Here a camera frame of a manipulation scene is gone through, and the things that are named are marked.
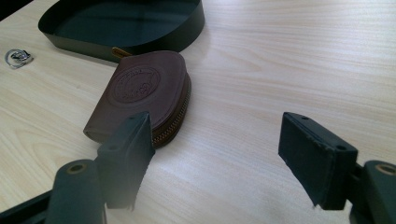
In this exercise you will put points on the dark green oval tray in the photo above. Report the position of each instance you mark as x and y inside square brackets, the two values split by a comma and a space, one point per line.
[124, 25]

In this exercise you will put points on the brown leather zip pouch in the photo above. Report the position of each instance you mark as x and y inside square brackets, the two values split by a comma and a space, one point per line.
[140, 93]

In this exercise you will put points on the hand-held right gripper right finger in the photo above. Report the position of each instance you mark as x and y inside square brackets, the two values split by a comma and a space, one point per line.
[320, 161]

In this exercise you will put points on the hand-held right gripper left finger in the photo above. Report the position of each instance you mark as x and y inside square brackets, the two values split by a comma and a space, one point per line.
[124, 155]

